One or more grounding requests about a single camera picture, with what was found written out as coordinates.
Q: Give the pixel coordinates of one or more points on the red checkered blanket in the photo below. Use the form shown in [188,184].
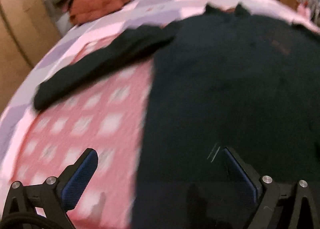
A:
[108,116]

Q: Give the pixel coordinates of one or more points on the wooden wardrobe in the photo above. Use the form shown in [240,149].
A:
[27,34]

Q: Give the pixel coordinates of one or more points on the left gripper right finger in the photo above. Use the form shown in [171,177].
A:
[275,205]

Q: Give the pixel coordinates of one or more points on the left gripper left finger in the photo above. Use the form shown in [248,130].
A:
[46,205]

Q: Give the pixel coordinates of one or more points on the purple pink patchwork bedsheet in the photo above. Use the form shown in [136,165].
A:
[134,14]

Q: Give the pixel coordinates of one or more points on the dark navy jacket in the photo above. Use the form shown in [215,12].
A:
[219,79]

